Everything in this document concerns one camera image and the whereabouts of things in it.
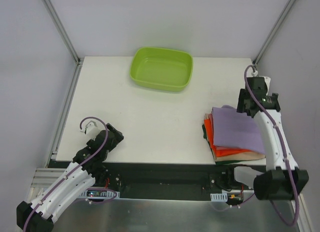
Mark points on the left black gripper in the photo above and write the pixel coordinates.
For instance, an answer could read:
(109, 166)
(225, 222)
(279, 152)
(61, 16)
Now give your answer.
(115, 135)

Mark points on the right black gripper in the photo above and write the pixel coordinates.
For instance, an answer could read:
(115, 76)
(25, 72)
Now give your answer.
(242, 101)

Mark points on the purple t shirt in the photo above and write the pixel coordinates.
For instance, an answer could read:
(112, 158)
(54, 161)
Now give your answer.
(235, 130)

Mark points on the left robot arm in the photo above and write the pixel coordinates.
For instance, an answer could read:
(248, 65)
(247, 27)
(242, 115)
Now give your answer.
(85, 176)

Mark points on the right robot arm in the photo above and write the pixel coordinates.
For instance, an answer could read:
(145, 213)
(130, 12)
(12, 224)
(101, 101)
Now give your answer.
(282, 180)

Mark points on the beige folded t shirt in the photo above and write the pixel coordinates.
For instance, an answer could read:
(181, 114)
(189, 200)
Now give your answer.
(232, 155)

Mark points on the pink folded t shirt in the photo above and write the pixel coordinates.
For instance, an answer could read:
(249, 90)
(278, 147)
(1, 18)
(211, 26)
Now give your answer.
(218, 148)

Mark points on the left controller board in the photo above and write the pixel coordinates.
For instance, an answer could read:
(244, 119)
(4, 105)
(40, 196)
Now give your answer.
(98, 195)

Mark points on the controller board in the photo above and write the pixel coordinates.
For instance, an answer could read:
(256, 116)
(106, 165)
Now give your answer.
(221, 202)
(98, 195)

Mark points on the green plastic basin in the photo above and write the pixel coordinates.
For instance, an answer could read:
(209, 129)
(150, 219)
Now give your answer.
(161, 69)

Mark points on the right controller board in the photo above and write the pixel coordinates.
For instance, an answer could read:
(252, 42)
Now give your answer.
(221, 202)

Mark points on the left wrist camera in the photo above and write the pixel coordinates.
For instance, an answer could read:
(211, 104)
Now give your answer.
(91, 130)

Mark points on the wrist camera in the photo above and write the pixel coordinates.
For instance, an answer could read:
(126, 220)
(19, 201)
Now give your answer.
(91, 130)
(267, 80)

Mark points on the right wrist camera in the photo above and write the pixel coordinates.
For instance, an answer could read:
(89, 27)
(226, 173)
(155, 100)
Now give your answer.
(267, 80)

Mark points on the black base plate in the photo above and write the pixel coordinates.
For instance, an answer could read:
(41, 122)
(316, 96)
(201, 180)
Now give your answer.
(191, 182)

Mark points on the left aluminium frame post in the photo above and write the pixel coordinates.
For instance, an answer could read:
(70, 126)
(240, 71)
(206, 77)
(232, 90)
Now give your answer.
(61, 30)

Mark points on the aluminium frame post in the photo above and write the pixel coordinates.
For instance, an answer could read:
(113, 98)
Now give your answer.
(61, 30)
(274, 31)

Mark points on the right aluminium frame post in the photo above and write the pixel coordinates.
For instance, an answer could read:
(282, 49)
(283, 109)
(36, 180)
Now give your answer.
(274, 31)

